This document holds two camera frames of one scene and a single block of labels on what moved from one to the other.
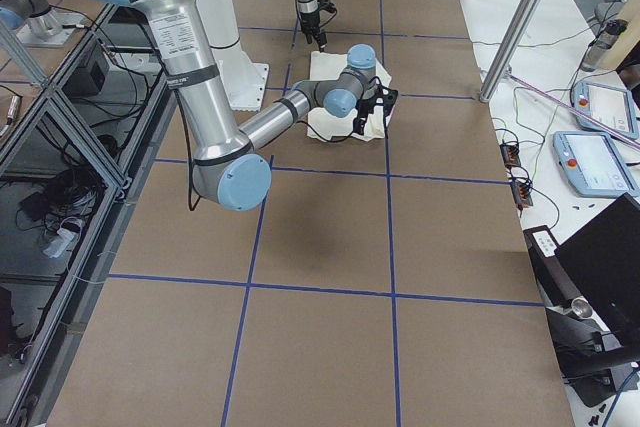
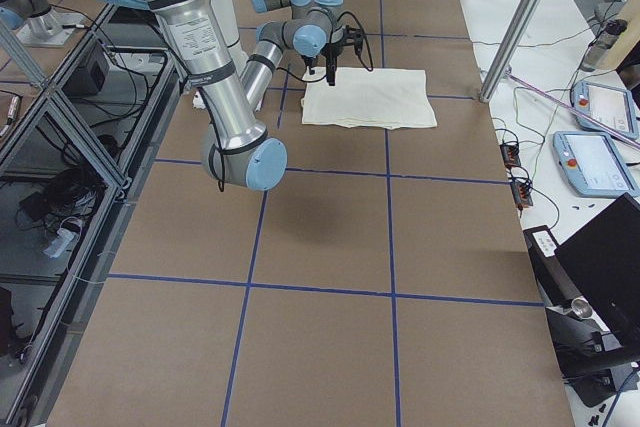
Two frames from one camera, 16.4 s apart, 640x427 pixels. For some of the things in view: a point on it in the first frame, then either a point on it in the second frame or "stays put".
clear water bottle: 602,43 stays put
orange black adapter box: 510,155 stays put
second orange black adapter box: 521,194 stays put
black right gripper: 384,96 → 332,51
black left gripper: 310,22 → 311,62
